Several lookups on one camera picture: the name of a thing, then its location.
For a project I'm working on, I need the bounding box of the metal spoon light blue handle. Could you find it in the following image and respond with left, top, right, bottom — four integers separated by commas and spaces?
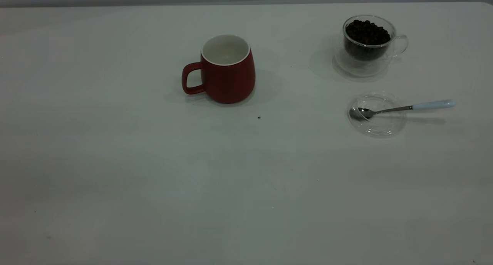
349, 99, 456, 120

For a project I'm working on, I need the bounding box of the coffee beans pile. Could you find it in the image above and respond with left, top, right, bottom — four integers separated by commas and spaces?
345, 20, 391, 61

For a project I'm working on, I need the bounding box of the red ceramic mug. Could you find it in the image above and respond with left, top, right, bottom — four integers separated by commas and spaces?
181, 34, 256, 104

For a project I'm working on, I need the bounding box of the clear glass saucer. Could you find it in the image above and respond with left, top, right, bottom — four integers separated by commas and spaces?
347, 92, 407, 138

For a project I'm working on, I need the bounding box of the clear glass cup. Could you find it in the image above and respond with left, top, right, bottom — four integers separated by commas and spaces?
334, 15, 409, 78

